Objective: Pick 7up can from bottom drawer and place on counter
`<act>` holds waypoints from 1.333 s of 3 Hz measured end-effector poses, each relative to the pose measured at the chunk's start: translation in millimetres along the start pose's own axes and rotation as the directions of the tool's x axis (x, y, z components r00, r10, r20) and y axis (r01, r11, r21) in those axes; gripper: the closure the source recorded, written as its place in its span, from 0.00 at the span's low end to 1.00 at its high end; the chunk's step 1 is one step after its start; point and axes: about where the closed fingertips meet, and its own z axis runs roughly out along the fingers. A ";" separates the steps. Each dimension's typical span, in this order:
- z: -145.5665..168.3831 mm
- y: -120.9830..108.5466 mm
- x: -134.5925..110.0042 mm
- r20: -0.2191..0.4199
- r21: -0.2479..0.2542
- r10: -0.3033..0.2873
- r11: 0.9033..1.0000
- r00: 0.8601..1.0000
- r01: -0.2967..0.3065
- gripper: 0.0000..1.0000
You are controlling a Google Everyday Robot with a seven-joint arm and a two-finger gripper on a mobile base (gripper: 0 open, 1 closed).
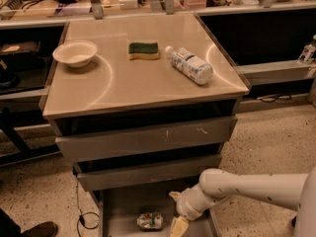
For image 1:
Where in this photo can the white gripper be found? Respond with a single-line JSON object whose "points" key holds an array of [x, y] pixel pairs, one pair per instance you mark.
{"points": [[184, 205]]}

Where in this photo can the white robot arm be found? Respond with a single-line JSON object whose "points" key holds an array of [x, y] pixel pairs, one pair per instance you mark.
{"points": [[292, 191]]}

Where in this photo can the middle drawer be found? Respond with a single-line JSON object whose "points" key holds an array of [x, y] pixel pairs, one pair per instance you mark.
{"points": [[147, 174]]}

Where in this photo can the drawer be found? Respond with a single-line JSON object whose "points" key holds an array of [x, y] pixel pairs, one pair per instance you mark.
{"points": [[120, 208], [147, 174], [147, 139]]}

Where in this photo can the bottom drawer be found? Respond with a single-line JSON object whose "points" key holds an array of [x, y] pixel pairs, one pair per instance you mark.
{"points": [[120, 208]]}

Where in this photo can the steel drawer cabinet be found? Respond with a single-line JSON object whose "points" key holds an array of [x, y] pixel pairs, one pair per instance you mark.
{"points": [[114, 92]]}

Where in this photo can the top drawer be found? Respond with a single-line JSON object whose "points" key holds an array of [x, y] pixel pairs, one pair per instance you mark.
{"points": [[147, 139]]}

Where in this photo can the brown shoe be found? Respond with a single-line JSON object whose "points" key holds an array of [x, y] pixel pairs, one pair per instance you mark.
{"points": [[46, 229]]}

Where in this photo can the plastic water bottle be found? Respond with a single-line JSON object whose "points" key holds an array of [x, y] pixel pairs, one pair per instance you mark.
{"points": [[190, 65]]}

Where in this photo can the green yellow sponge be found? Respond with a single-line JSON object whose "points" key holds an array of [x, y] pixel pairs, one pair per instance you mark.
{"points": [[143, 50]]}

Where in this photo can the white bowl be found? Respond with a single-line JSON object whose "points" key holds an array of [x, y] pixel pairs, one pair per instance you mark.
{"points": [[75, 54]]}

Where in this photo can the small bottle on shelf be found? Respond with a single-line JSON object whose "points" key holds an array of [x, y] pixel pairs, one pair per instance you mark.
{"points": [[307, 54]]}

